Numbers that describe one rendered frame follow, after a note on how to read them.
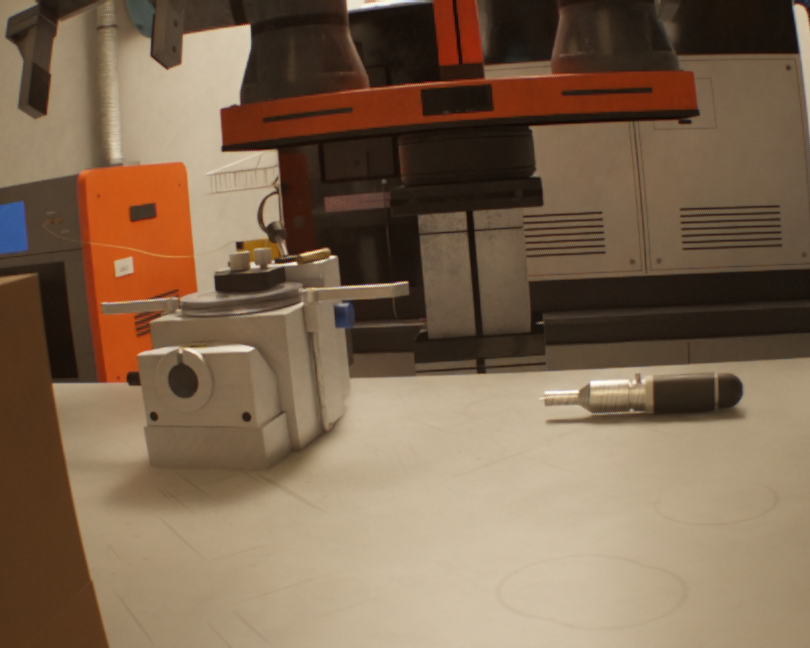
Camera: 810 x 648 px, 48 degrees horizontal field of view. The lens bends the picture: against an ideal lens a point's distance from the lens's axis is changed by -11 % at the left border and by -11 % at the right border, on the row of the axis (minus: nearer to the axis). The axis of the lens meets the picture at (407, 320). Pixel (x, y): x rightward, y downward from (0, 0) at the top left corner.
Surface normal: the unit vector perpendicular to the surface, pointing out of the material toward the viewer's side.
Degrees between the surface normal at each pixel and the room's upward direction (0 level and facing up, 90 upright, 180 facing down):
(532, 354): 90
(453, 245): 90
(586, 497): 0
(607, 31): 73
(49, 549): 90
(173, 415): 90
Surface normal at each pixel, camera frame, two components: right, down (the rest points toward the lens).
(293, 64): -0.07, -0.15
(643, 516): -0.09, -0.98
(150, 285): 0.97, -0.04
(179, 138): -0.25, 0.17
